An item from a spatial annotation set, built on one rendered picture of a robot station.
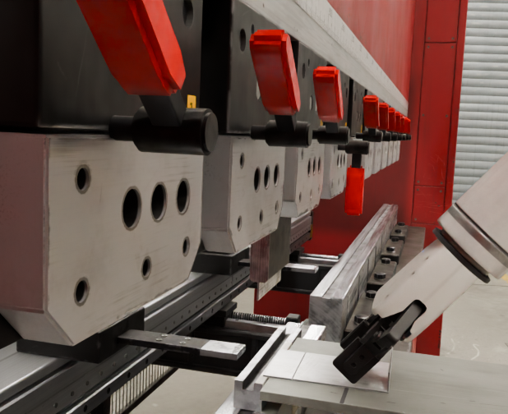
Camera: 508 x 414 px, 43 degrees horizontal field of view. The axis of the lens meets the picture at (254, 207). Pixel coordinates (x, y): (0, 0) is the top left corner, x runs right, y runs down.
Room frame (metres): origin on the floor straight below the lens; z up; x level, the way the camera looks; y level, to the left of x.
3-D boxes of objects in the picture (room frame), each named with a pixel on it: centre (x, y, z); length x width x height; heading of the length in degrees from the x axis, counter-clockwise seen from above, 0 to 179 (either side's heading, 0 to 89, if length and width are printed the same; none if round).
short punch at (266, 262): (0.71, -0.02, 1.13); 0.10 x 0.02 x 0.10; 165
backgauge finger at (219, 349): (0.76, 0.13, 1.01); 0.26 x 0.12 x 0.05; 75
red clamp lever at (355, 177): (0.84, -0.13, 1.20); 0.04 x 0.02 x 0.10; 75
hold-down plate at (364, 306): (1.27, -0.24, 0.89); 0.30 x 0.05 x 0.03; 165
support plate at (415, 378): (0.67, -0.16, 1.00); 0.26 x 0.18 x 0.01; 75
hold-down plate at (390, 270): (1.66, -0.35, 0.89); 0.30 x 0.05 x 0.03; 165
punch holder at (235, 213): (0.49, 0.04, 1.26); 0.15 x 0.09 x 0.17; 165
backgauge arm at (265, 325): (1.38, 0.18, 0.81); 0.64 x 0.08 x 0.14; 75
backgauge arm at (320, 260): (2.11, -0.02, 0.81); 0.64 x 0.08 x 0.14; 75
